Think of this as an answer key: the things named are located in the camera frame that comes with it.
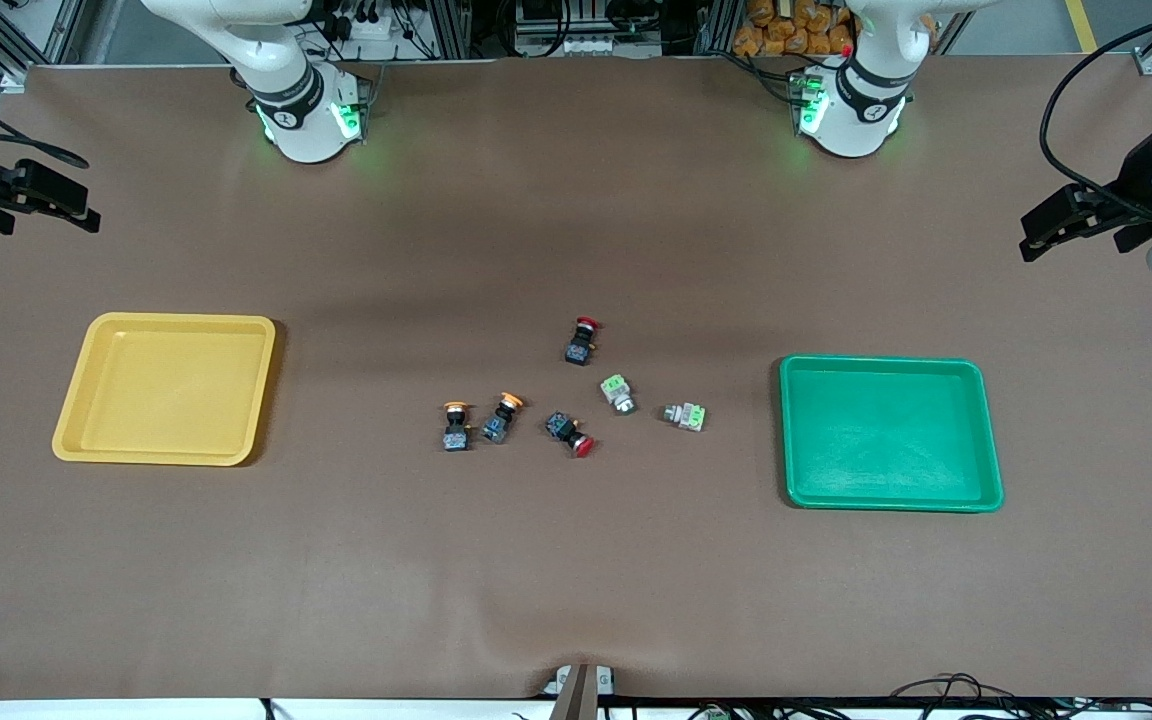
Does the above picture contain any yellow plastic tray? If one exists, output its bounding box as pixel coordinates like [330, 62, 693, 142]
[51, 312, 277, 467]

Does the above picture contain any green plastic tray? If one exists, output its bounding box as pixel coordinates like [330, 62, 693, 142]
[779, 356, 1005, 514]

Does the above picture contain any orange packaged goods pile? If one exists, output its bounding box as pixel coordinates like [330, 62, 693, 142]
[733, 0, 857, 57]

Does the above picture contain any white power strip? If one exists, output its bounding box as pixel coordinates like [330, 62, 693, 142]
[321, 5, 402, 43]

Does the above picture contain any red mushroom push button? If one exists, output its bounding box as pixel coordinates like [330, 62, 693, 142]
[545, 410, 596, 459]
[564, 316, 603, 367]

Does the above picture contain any grey equipment rack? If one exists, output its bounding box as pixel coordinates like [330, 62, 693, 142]
[514, 0, 629, 58]

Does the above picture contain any brown table mat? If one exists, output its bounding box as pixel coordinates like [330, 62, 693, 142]
[0, 55, 1152, 701]

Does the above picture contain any metal table edge clamp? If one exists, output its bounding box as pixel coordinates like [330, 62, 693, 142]
[544, 663, 617, 720]

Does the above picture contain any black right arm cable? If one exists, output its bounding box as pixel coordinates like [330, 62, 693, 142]
[0, 78, 90, 169]

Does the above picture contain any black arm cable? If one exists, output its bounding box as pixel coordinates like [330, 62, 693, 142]
[1039, 3, 1152, 219]
[0, 78, 90, 169]

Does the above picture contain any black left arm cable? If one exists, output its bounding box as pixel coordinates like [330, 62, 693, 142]
[1039, 3, 1152, 219]

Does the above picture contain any black cable bundle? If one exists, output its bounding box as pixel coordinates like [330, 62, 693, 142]
[886, 673, 1152, 720]

